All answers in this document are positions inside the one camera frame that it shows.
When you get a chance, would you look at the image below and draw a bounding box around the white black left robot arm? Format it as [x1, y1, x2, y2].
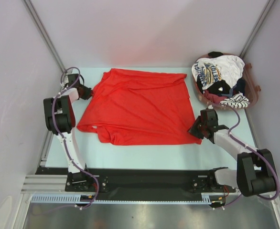
[43, 73, 96, 192]

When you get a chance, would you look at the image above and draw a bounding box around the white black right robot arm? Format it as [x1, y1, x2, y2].
[188, 108, 280, 200]

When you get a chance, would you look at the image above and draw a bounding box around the aluminium frame rail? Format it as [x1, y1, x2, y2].
[20, 174, 70, 194]

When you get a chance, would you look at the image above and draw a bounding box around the red tank top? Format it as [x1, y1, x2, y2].
[77, 68, 202, 146]

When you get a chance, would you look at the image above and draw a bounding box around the brown translucent laundry basket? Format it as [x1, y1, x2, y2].
[192, 52, 261, 110]

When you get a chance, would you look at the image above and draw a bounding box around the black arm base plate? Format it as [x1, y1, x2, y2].
[36, 167, 236, 202]

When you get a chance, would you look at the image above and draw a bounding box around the navy white striped tank top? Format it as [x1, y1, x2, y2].
[220, 93, 250, 109]

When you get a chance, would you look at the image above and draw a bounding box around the white printed tank top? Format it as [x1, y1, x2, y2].
[192, 55, 245, 90]

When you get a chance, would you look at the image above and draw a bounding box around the white slotted cable duct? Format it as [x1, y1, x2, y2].
[31, 194, 223, 205]

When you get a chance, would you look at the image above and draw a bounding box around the maroon tank top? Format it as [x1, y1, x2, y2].
[203, 91, 227, 104]

